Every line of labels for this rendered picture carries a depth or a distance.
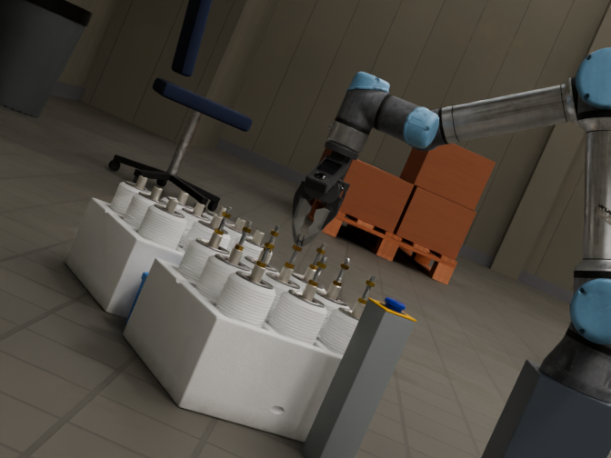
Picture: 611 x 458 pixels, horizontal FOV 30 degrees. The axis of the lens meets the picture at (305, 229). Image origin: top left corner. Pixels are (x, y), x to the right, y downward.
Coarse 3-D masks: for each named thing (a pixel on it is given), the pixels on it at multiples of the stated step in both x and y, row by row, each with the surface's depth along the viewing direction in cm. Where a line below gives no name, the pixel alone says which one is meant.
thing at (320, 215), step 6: (318, 210) 226; (324, 210) 226; (318, 216) 226; (324, 216) 226; (318, 222) 226; (324, 222) 226; (312, 228) 226; (318, 228) 226; (306, 234) 227; (312, 234) 226; (306, 240) 227; (312, 240) 227
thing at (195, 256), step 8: (192, 240) 233; (192, 248) 230; (200, 248) 229; (208, 248) 230; (184, 256) 232; (192, 256) 230; (200, 256) 229; (208, 256) 229; (184, 264) 231; (192, 264) 230; (200, 264) 229; (184, 272) 231; (192, 272) 230; (200, 272) 229; (192, 280) 230
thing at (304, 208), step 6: (300, 198) 227; (300, 204) 227; (306, 204) 227; (300, 210) 227; (306, 210) 227; (294, 216) 227; (300, 216) 227; (294, 222) 227; (300, 222) 227; (294, 228) 227; (300, 228) 227; (294, 234) 228; (300, 234) 228; (294, 240) 228
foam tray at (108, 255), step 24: (96, 216) 277; (120, 216) 274; (96, 240) 272; (120, 240) 259; (144, 240) 253; (72, 264) 281; (96, 264) 266; (120, 264) 254; (144, 264) 253; (96, 288) 262; (120, 288) 252; (120, 312) 254
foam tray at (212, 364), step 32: (160, 288) 229; (192, 288) 220; (128, 320) 238; (160, 320) 224; (192, 320) 212; (224, 320) 204; (160, 352) 219; (192, 352) 207; (224, 352) 205; (256, 352) 208; (288, 352) 211; (320, 352) 214; (192, 384) 204; (224, 384) 207; (256, 384) 210; (288, 384) 213; (320, 384) 215; (224, 416) 209; (256, 416) 212; (288, 416) 214
